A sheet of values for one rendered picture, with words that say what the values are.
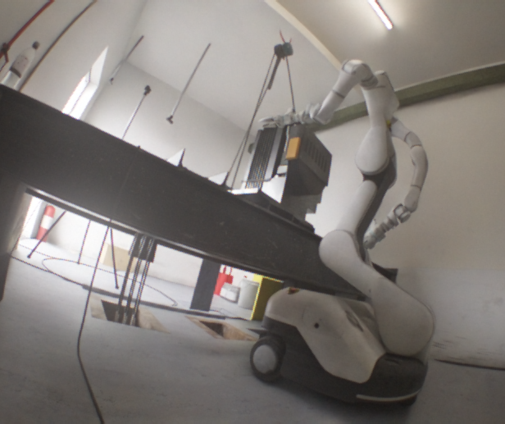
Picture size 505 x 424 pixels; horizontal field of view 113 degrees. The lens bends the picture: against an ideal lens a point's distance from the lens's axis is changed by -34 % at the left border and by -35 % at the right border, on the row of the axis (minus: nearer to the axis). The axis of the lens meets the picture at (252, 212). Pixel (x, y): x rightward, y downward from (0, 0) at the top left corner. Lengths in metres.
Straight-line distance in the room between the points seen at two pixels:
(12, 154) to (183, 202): 0.65
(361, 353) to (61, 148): 1.11
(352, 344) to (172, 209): 0.74
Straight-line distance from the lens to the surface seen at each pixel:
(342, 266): 0.98
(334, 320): 0.80
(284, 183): 1.80
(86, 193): 0.90
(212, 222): 1.02
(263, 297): 2.38
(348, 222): 1.07
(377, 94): 1.38
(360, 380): 0.78
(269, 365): 0.94
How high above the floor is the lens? 0.36
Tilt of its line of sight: 15 degrees up
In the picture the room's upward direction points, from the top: 15 degrees clockwise
